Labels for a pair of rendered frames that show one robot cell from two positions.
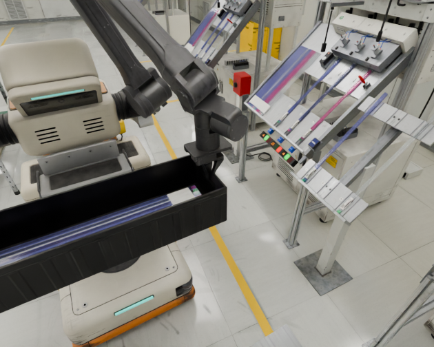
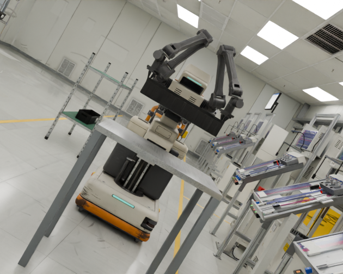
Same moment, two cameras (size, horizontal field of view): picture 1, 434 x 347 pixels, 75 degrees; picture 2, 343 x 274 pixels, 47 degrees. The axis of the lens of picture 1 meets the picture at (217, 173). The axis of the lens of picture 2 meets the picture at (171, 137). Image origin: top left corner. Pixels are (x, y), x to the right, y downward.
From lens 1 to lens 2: 2.19 m
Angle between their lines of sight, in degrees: 40
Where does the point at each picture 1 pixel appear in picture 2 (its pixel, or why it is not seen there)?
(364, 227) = not seen: outside the picture
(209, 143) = (228, 109)
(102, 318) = (106, 191)
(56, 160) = not seen: hidden behind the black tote
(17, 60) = (192, 68)
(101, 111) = (198, 98)
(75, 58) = (206, 78)
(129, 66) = (219, 87)
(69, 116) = (188, 91)
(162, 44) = (234, 77)
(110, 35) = (221, 77)
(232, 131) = (237, 102)
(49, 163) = not seen: hidden behind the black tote
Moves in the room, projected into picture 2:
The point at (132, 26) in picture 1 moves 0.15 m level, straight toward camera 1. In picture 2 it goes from (230, 70) to (230, 67)
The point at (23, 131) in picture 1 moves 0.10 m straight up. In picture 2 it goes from (173, 85) to (181, 73)
